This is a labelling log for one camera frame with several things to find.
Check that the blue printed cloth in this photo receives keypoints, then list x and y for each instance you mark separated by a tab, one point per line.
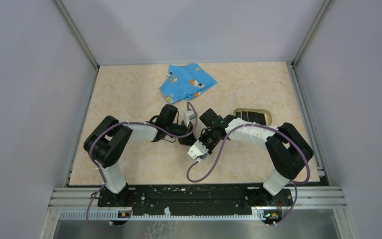
186	82

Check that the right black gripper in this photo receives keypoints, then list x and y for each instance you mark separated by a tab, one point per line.
211	149

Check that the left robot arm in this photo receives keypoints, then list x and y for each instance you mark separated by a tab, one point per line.
108	140

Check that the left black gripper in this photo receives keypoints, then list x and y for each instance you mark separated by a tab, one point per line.
189	141

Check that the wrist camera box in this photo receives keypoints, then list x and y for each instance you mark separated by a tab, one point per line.
196	150
189	118

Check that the black mounting base plate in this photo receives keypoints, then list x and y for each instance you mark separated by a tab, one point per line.
195	199

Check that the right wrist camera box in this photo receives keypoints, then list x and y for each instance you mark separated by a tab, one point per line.
196	150

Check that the aluminium frame rail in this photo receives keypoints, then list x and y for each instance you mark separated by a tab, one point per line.
81	203

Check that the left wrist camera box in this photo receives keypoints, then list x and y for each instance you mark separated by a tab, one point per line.
189	118

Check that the beige oval card tray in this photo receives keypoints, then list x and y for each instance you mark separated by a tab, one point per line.
261	116

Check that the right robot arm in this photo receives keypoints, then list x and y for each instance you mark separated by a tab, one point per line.
288	150

